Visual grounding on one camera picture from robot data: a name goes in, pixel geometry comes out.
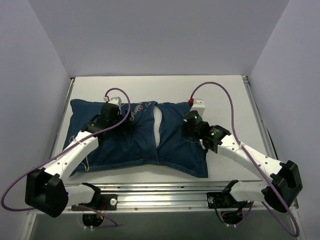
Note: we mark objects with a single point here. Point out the white pillow insert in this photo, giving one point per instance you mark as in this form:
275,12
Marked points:
157,116

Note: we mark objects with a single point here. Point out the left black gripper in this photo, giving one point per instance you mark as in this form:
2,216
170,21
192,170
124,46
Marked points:
116,118

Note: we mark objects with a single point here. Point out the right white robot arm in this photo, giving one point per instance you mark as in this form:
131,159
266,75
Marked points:
280,182

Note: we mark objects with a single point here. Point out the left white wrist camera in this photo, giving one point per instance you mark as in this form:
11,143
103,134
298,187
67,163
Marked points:
114,100

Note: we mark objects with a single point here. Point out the aluminium mounting rail frame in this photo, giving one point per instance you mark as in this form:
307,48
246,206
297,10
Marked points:
150,187

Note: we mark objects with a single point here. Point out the blue fish-print pillowcase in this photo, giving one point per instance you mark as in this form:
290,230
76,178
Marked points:
123,150

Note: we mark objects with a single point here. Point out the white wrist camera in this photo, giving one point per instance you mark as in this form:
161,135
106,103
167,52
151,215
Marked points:
197,104
114,100

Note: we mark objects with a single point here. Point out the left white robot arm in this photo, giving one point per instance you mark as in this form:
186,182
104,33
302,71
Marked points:
45,186

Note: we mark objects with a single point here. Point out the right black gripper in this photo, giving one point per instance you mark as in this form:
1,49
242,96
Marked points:
190,132

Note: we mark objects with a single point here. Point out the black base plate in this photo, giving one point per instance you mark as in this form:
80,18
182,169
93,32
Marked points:
102,202
224,201

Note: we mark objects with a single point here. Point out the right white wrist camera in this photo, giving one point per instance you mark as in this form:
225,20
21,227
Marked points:
197,104

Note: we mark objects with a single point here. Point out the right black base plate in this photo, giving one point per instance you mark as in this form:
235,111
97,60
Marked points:
224,201

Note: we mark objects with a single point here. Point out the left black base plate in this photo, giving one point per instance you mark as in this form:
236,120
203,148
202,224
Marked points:
102,202

